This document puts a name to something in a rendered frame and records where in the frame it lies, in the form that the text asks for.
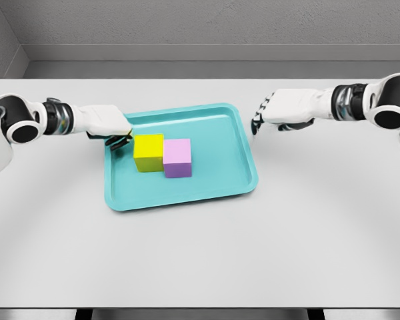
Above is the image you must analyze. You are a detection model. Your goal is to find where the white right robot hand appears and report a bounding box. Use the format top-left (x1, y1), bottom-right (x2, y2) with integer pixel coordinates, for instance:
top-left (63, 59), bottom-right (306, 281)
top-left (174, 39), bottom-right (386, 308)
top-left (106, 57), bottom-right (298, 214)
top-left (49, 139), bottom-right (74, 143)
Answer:
top-left (251, 88), bottom-right (317, 136)

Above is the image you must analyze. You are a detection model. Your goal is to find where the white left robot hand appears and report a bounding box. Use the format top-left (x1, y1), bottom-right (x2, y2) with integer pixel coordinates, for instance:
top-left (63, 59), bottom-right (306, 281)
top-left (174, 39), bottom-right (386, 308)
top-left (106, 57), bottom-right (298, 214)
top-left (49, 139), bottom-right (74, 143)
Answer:
top-left (85, 105), bottom-right (135, 151)

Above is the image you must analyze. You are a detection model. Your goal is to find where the yellow cube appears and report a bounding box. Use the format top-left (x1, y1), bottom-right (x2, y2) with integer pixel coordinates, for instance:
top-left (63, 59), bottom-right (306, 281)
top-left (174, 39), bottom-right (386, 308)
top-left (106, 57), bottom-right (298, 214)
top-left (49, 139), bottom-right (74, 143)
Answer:
top-left (133, 133), bottom-right (165, 173)

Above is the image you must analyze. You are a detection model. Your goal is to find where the pink cube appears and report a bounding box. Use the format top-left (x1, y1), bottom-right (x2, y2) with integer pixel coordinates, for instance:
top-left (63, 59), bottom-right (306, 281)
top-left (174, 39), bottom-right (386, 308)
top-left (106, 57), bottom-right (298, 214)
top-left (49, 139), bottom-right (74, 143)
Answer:
top-left (162, 138), bottom-right (192, 179)

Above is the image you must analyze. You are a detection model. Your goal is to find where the teal plastic tray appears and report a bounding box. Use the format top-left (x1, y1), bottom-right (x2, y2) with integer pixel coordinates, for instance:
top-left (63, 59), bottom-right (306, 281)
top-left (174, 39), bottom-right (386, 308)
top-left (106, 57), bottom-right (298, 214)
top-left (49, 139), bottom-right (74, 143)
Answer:
top-left (103, 102), bottom-right (259, 213)

